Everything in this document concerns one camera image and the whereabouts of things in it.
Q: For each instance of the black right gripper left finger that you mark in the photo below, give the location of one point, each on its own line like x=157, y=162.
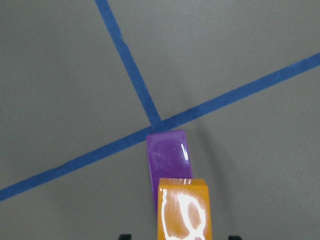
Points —
x=124, y=236

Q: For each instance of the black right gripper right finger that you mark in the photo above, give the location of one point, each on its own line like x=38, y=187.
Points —
x=234, y=237

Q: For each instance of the orange trapezoid block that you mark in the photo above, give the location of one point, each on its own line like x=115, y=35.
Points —
x=184, y=211

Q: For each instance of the purple trapezoid block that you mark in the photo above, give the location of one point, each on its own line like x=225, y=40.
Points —
x=168, y=157

